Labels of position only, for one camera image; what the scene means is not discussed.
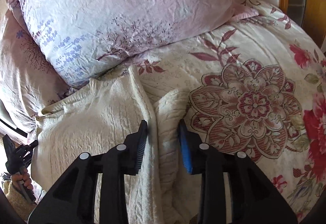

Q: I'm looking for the cream cable-knit sweater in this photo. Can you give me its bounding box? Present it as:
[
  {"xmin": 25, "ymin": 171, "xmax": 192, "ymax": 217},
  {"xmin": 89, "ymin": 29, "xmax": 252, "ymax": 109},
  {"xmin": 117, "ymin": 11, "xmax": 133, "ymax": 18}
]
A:
[{"xmin": 32, "ymin": 66, "xmax": 199, "ymax": 223}]

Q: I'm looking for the fleece sleeve forearm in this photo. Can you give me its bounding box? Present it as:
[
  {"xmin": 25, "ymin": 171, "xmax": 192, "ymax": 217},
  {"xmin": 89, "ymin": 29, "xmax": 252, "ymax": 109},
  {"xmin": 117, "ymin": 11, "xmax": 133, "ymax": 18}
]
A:
[{"xmin": 3, "ymin": 180, "xmax": 36, "ymax": 222}]

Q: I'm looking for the person's left hand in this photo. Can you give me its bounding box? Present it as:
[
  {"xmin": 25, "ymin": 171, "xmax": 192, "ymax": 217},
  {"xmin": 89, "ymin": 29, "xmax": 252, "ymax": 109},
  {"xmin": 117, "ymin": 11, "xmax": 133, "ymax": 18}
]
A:
[{"xmin": 11, "ymin": 168, "xmax": 33, "ymax": 191}]

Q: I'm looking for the left floral pink pillow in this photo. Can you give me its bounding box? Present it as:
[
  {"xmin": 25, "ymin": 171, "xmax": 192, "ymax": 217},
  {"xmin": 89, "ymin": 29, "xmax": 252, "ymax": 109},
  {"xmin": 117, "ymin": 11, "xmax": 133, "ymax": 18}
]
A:
[{"xmin": 1, "ymin": 0, "xmax": 73, "ymax": 134}]

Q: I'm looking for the floral quilted bedspread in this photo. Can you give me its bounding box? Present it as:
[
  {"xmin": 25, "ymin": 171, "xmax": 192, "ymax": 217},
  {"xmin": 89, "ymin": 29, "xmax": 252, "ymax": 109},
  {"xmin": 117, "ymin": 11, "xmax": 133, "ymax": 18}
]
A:
[{"xmin": 109, "ymin": 0, "xmax": 325, "ymax": 223}]

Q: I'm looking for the right lavender print pillow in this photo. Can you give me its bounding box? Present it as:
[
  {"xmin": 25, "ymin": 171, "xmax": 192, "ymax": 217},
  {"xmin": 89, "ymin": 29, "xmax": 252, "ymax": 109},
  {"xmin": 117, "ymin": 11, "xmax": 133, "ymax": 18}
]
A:
[{"xmin": 18, "ymin": 0, "xmax": 249, "ymax": 87}]

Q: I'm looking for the dark window frame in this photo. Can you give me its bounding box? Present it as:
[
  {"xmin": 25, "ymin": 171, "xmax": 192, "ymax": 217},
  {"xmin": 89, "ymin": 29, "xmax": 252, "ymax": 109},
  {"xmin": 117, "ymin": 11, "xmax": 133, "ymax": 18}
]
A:
[{"xmin": 1, "ymin": 120, "xmax": 28, "ymax": 138}]

